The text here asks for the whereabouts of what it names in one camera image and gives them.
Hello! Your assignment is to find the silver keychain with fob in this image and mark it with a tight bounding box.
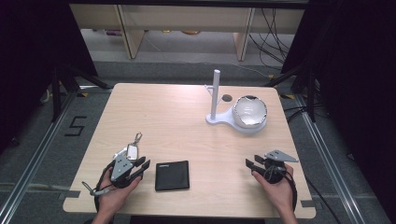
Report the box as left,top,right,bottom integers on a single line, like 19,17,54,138
112,132,144,161

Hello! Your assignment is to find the beige wooden desk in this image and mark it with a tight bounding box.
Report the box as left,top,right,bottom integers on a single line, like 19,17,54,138
68,3,305,62

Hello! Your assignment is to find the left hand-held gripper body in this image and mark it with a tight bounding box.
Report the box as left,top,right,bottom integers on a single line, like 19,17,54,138
109,154,139,189

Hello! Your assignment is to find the white stand with hook pole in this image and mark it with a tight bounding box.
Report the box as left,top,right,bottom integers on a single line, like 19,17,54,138
204,69,268,135

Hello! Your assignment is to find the dark curtain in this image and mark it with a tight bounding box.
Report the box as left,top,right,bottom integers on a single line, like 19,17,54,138
0,0,99,153
279,0,396,216

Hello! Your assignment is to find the black square pad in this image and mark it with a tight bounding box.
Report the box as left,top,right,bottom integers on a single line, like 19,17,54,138
154,160,191,191

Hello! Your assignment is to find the aluminium floor rail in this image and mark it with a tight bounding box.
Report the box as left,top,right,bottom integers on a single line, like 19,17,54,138
0,84,113,224
279,92,368,224

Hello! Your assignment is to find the white bowl with silver inside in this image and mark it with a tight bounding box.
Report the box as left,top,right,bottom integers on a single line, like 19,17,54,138
232,94,268,129

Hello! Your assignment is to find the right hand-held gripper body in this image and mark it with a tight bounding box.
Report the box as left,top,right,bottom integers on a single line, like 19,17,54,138
261,149,299,185

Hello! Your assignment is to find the person's left hand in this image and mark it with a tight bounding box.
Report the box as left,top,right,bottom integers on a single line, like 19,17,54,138
96,167,143,217

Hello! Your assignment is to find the bundle of black cables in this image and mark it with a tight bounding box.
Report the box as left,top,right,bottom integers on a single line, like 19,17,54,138
247,7,292,70

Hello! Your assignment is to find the hand-held gripper black cable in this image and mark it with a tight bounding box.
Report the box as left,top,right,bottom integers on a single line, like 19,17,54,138
81,160,117,213
263,165,299,213

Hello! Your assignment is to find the person's right hand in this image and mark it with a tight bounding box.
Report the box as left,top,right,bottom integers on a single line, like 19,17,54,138
251,163,295,215

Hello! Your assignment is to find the left hand-held gripper black cable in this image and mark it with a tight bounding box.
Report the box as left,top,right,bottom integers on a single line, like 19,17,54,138
81,160,117,213

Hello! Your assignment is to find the black floor cable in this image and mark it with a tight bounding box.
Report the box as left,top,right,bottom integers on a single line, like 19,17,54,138
304,175,345,224

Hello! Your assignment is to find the black metal stand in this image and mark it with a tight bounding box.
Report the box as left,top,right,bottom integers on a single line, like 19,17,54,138
49,63,113,123
263,62,321,123

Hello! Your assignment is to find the right hand-held gripper black cable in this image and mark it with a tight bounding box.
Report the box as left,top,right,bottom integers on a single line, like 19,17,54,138
263,165,299,213

